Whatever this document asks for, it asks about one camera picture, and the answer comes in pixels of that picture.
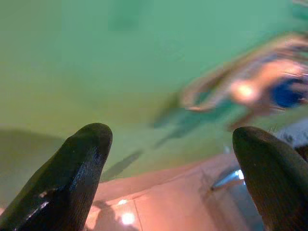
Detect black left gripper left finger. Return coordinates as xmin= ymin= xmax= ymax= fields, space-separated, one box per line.
xmin=0 ymin=122 xmax=113 ymax=231

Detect copper metal key ring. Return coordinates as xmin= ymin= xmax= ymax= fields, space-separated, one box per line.
xmin=181 ymin=69 xmax=241 ymax=113

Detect green corrugated board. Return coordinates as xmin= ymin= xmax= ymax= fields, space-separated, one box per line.
xmin=0 ymin=0 xmax=308 ymax=210

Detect white plush keychain toy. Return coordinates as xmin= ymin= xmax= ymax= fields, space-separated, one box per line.
xmin=275 ymin=119 xmax=308 ymax=151

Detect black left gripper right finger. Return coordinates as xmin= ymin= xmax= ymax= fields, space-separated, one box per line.
xmin=232 ymin=126 xmax=308 ymax=231

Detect blue charm with gold frame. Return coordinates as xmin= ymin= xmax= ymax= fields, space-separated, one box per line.
xmin=228 ymin=57 xmax=308 ymax=111

